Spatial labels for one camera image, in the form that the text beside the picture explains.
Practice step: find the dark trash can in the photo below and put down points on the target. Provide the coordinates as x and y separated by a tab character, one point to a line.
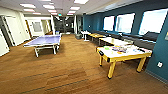
78	36

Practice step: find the small white table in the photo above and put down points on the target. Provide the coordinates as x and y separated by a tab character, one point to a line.
85	33

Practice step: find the yellow wooden table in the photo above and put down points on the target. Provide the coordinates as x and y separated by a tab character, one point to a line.
96	35

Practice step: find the cream top table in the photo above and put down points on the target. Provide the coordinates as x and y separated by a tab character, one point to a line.
115	41

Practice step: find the bright window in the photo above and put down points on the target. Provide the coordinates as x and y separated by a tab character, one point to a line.
109	23
153	21
125	23

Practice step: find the rectangular ceiling light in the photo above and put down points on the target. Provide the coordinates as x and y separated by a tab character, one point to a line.
49	6
28	5
75	8

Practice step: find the green exit sign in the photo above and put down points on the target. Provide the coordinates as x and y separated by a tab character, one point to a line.
59	14

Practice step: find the blue ping pong table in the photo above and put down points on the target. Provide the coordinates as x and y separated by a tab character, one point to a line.
43	40

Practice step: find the brown wooden door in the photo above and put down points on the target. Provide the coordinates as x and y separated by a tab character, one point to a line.
28	29

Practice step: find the dark window bench sofa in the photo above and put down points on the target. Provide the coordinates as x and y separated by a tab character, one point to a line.
150	38

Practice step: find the framed wall board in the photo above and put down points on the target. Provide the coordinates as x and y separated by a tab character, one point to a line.
36	26

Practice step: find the white wall outlet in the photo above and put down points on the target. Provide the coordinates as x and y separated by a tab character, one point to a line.
159	64

